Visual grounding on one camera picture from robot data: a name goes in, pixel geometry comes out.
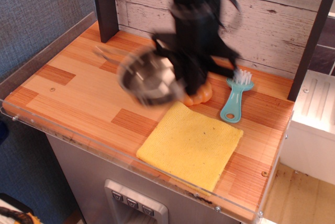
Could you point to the orange plastic croissant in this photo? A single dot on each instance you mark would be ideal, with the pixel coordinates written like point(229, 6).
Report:
point(203, 94)

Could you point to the dark left shelf post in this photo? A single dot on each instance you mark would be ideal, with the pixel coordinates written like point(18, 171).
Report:
point(107, 19)

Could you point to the white drawer unit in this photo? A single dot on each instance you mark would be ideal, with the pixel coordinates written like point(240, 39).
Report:
point(309, 141)

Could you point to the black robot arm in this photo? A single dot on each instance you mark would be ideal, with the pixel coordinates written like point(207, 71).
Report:
point(196, 8)

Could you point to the clear acrylic front guard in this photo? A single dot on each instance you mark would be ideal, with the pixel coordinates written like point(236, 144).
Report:
point(241, 189)

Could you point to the dark shelf post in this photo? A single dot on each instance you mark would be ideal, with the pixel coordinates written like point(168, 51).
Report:
point(305, 61)
point(107, 19)

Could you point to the dark right shelf post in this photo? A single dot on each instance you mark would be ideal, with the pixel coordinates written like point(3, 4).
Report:
point(305, 61)

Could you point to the stainless steel pot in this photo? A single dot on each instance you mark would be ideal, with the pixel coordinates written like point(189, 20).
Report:
point(147, 77)

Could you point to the yellow cloth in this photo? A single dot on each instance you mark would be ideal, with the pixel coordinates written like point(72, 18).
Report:
point(191, 146)

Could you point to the grey metal cabinet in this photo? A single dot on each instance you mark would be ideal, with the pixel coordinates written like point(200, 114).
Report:
point(86, 173)

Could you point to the teal scrub brush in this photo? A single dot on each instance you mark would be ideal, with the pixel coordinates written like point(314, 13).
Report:
point(241, 82)

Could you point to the silver control panel with buttons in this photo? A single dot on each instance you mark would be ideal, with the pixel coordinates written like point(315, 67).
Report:
point(129, 206)

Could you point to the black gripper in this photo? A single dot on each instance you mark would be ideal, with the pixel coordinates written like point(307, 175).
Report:
point(196, 49)

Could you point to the orange object bottom left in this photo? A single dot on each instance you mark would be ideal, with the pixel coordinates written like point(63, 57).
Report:
point(27, 218)

